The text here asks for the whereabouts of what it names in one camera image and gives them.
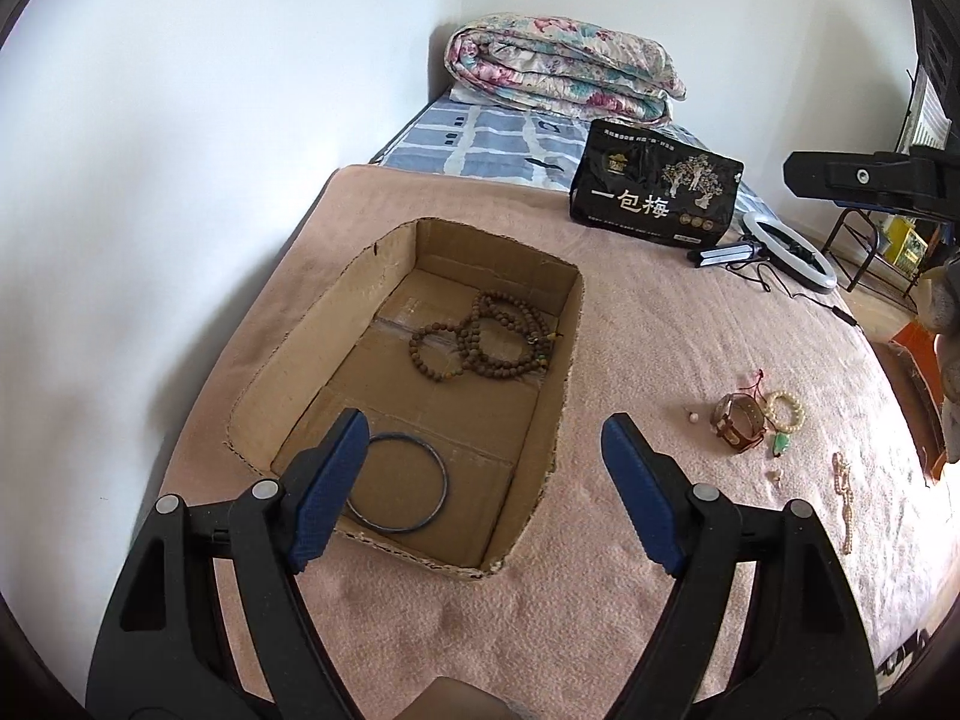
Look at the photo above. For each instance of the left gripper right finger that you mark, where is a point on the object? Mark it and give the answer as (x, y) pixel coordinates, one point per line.
(651, 487)

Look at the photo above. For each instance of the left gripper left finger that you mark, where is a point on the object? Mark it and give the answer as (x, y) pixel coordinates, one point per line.
(321, 479)

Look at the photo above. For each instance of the thin black bangle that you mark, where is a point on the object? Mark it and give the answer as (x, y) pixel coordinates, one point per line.
(402, 487)

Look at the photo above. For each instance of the red strap wristwatch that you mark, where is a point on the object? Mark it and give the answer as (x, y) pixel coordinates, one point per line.
(738, 420)

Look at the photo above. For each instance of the brown wooden bead mala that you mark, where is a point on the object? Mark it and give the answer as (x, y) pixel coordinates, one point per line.
(490, 310)

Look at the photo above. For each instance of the gloved right hand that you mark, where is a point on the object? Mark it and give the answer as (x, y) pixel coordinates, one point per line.
(938, 307)

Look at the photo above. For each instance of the black metal clothes rack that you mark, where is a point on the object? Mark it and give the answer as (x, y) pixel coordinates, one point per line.
(881, 251)

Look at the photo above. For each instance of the orange patterned box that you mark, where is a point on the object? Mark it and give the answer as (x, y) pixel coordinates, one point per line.
(908, 360)

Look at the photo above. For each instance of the shallow cardboard box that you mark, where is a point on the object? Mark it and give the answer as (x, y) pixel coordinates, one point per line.
(349, 350)

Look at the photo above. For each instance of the black folded tripod stand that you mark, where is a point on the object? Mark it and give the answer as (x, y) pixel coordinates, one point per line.
(723, 255)

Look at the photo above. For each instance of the black plum snack bag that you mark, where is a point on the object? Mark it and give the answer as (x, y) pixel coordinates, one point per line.
(638, 182)

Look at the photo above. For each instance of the blue plaid bed sheet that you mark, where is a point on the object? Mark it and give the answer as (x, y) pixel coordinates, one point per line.
(464, 137)

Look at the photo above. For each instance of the folded floral quilt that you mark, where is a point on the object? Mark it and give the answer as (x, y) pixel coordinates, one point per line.
(566, 67)

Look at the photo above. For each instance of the white ring light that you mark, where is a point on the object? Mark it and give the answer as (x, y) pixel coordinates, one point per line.
(790, 252)

